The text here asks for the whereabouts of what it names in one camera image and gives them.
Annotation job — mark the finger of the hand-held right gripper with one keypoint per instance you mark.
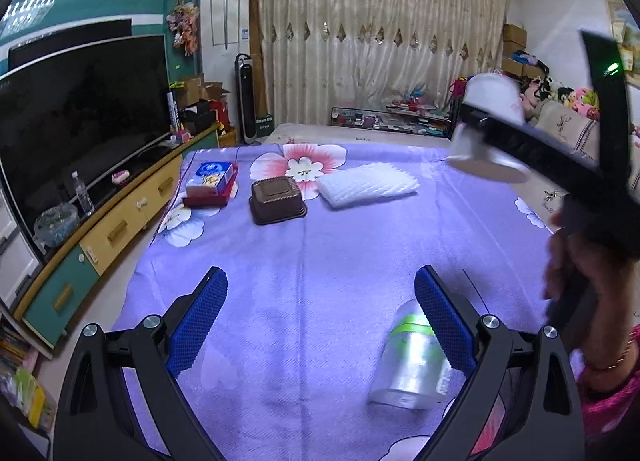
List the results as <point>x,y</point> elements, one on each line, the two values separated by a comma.
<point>530,143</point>

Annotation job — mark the person's right forearm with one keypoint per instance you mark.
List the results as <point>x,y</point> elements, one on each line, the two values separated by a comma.
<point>612,406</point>

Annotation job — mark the black tower fan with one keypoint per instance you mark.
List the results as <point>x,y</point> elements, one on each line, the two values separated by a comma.
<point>250,101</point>

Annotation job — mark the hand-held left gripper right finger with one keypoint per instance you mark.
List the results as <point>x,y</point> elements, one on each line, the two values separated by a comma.
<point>445,323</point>

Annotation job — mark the row of plush toys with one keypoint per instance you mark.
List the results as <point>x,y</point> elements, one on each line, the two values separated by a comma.
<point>565,93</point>

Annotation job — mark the blue biscuit box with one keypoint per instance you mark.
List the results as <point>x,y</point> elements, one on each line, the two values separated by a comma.
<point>210,175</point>

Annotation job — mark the cream patterned curtain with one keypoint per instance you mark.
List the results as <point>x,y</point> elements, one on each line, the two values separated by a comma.
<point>375,6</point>

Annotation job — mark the clear water bottle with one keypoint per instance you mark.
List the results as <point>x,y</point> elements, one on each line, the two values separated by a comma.
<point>83,196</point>

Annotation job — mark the green and yellow television cabinet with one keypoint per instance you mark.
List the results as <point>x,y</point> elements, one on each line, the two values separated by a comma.
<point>125,211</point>

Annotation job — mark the stack of colourful books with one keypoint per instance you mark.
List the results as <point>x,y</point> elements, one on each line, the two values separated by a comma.
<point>20,376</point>

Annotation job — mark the open cardboard boxes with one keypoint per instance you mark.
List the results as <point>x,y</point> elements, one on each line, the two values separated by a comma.
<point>200,101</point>

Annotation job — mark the purple floral blanket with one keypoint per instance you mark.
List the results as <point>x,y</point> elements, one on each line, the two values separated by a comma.
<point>325,266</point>

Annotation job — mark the clear jar with green band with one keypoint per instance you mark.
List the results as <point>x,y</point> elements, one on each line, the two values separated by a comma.
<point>407,371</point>

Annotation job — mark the dark red flat box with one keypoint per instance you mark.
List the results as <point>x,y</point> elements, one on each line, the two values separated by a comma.
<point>205,201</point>

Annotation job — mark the framed wall picture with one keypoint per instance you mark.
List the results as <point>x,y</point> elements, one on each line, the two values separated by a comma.
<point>620,31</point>

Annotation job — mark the black flat television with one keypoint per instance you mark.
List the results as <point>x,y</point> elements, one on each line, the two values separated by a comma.
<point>75,116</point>

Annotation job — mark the brown plastic food container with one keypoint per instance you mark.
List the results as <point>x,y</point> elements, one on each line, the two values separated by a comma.
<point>275,201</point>

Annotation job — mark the person's right hand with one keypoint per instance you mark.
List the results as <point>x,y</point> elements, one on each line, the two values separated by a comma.
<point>620,311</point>

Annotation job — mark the stacked cardboard boxes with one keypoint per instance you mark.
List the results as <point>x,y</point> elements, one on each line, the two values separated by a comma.
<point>514,46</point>

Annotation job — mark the white side cabinet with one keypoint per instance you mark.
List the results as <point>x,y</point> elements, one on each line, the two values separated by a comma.
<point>12,251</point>

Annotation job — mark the white cup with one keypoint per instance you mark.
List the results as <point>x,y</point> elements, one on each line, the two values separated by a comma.
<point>495,91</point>

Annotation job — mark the white standing air conditioner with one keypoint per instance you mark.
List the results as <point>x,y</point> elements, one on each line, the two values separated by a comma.
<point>225,71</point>

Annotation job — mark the beige sofa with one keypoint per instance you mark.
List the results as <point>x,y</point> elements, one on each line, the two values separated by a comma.
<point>565,126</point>

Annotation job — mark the small pink object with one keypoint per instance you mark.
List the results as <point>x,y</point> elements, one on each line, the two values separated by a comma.
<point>120,177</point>

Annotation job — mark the hanging flower decoration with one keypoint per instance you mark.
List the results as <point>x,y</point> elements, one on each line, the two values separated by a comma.
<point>182,28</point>

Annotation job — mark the glass ashtray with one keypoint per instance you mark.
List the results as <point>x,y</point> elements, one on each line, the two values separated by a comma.
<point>55,223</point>

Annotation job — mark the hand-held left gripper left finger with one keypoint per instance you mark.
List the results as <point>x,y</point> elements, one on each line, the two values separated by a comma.
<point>197,326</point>

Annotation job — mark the white foam fruit net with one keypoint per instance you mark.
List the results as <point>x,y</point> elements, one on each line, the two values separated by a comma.
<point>367,186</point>

